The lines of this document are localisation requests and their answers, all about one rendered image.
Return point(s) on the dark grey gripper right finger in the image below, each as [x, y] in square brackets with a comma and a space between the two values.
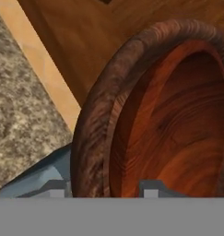
[151, 185]

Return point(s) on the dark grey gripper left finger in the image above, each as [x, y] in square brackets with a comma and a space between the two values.
[56, 185]

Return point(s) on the dark brown wooden bowl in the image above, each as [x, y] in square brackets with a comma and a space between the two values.
[178, 116]

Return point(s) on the blue grey bowl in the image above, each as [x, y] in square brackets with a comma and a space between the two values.
[39, 175]

